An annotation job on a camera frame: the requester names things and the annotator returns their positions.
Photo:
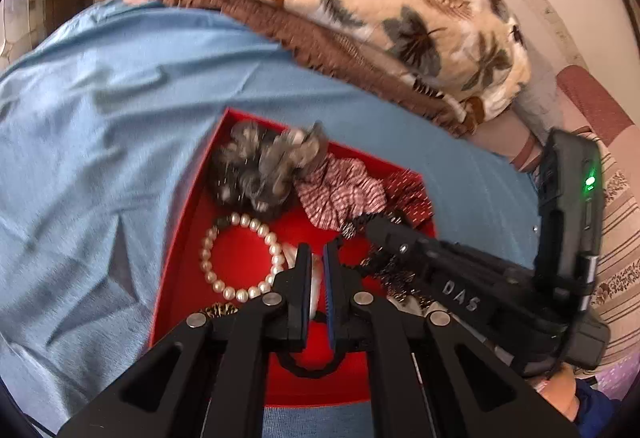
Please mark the white patterned scrunchie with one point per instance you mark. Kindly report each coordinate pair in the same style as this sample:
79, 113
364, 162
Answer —
316, 288

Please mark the black ruffled scrunchie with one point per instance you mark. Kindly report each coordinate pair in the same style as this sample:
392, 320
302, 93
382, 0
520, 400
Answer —
372, 265

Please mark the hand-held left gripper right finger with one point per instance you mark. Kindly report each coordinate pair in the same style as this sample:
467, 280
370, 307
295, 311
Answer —
330, 288

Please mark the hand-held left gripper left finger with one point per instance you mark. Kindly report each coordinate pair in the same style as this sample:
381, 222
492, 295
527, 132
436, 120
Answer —
302, 288

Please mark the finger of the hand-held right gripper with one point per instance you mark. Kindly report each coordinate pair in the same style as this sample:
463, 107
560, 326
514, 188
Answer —
400, 238

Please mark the red tray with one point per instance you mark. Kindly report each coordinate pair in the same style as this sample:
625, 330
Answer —
240, 258

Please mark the red polka dot scrunchie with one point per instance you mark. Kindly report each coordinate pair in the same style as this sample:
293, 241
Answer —
410, 198

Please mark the red checked scrunchie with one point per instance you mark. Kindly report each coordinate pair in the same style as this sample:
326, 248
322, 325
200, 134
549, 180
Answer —
345, 193

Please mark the striped floral pillow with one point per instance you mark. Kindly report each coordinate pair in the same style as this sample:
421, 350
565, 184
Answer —
620, 243

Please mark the person's right hand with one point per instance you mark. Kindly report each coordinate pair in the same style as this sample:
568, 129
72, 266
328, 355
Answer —
562, 390

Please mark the brown fur scrunchie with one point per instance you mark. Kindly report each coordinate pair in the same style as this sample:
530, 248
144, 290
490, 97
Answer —
250, 167

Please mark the brown quilt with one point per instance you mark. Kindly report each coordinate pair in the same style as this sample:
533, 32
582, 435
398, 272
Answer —
300, 32

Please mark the blue blanket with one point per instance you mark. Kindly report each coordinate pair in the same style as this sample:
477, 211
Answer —
100, 142

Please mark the pink bed sheet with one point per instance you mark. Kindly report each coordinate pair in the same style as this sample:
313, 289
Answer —
590, 92

